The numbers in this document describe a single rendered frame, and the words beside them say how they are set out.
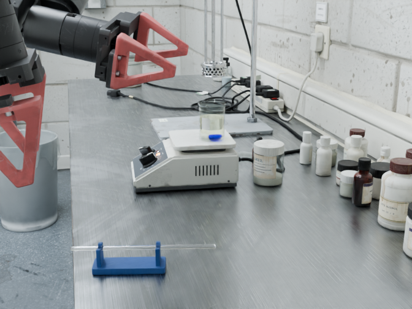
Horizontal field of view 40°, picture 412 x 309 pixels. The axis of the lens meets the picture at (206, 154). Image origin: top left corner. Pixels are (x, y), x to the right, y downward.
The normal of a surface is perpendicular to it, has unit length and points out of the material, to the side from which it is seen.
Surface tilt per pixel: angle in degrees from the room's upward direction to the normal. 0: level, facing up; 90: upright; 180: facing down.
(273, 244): 0
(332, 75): 90
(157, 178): 90
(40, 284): 0
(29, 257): 0
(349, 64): 90
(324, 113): 90
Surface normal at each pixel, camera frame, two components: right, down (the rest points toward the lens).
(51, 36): -0.12, 0.41
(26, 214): 0.18, 0.36
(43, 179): 0.77, 0.26
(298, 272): 0.00, -0.96
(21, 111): 0.28, 0.61
